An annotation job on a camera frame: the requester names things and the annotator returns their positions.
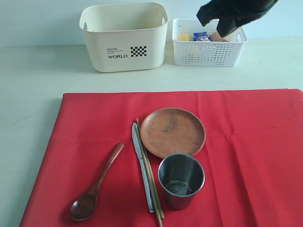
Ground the red table cloth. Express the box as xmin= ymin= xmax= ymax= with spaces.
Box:
xmin=21 ymin=89 xmax=303 ymax=227

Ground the dark wooden spoon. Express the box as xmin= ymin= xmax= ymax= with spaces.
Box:
xmin=70 ymin=142 xmax=125 ymax=221

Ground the brown egg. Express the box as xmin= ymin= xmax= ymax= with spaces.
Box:
xmin=209 ymin=32 xmax=224 ymax=42

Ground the blue white milk carton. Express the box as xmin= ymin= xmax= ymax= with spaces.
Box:
xmin=193 ymin=31 xmax=210 ymax=42

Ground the brown wooden plate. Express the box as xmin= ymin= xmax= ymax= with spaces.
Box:
xmin=140 ymin=107 xmax=206 ymax=158

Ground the white perforated plastic basket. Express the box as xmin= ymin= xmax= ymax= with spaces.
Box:
xmin=172 ymin=18 xmax=248 ymax=67

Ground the wooden chopstick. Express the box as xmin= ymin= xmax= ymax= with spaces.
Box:
xmin=136 ymin=118 xmax=165 ymax=219
xmin=132 ymin=121 xmax=164 ymax=227

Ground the stainless steel cup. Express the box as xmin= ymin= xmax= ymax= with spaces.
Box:
xmin=158 ymin=153 xmax=205 ymax=210

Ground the yellow cheese wedge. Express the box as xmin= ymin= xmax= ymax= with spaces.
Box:
xmin=178 ymin=34 xmax=191 ymax=41

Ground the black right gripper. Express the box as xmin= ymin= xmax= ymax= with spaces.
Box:
xmin=196 ymin=0 xmax=278 ymax=37

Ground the cream plastic bin WORLD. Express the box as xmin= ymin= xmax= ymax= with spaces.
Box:
xmin=79 ymin=2 xmax=169 ymax=72

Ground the silver table knife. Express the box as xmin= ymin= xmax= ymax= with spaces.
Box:
xmin=132 ymin=123 xmax=155 ymax=213

